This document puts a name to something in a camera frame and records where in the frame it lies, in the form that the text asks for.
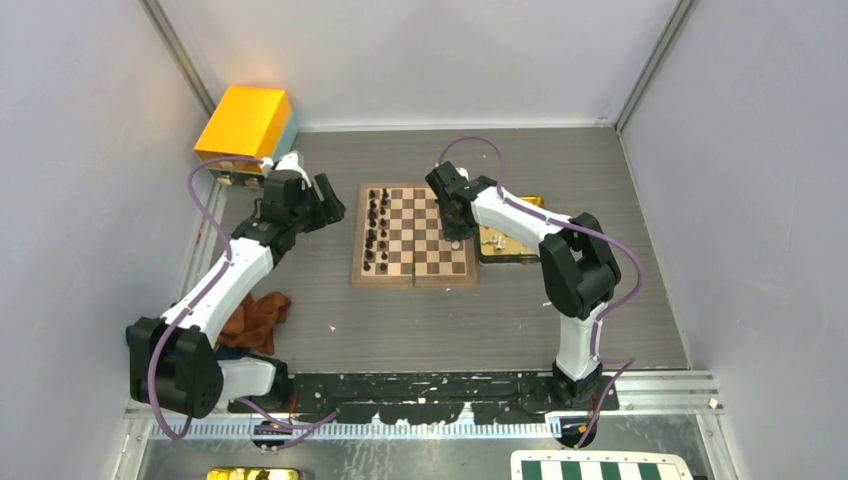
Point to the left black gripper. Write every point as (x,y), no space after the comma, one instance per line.
(334,209)

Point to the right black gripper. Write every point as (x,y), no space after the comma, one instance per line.
(452,234)

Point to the wooden chess board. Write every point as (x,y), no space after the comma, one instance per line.
(399,241)

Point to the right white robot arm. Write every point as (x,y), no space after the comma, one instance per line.
(579,270)

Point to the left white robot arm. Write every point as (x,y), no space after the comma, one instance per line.
(172,363)

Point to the green white checkered board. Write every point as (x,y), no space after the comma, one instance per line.
(596,464)

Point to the gold tin tray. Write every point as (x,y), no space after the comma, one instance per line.
(496,247)

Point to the yellow teal drawer box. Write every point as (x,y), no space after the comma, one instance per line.
(248,122)

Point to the orange cloth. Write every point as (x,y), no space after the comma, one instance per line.
(252,323)

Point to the gold tin front edge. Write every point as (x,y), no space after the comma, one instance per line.
(254,473)

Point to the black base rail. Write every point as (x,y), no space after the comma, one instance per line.
(424,398)

